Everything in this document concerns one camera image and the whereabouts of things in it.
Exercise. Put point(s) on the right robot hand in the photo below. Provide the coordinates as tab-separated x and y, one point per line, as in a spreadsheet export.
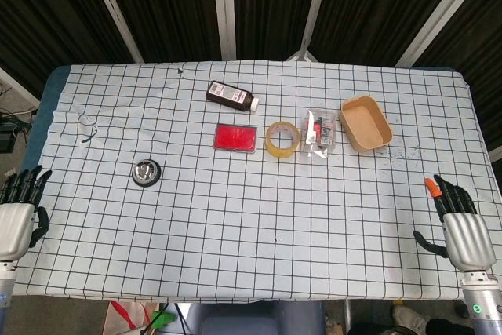
464	233

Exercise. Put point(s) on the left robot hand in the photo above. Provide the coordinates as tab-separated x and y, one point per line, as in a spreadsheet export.
15	225

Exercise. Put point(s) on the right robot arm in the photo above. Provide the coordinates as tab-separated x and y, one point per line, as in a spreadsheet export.
480	299

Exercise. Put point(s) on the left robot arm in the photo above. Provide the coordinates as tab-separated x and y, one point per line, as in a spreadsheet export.
6	292

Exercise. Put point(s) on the white shoe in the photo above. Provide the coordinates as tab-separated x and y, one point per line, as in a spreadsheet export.
409	317

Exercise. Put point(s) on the small round metal tin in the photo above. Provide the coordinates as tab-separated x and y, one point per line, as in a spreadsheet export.
146	172

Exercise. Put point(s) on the white and red bag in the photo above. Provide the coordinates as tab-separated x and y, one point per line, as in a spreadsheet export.
125	317

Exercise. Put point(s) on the brown paper box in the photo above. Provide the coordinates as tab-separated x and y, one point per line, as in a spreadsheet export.
365	123

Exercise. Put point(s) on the green object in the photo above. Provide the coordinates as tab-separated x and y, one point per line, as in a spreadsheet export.
162	319

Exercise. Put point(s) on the clear plastic packet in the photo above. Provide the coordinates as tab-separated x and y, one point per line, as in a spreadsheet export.
319	133

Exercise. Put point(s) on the yellow tape roll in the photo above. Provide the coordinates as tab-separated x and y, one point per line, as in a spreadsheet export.
282	139

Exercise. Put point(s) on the white grid tablecloth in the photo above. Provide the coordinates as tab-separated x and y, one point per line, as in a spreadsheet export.
251	194

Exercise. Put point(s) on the blue chair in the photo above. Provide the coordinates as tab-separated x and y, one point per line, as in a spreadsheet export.
255	319

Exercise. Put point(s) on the red ink pad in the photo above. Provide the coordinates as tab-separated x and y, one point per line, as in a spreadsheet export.
235	137

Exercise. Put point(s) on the brown plastic bottle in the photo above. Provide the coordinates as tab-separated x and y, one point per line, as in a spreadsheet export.
231	95

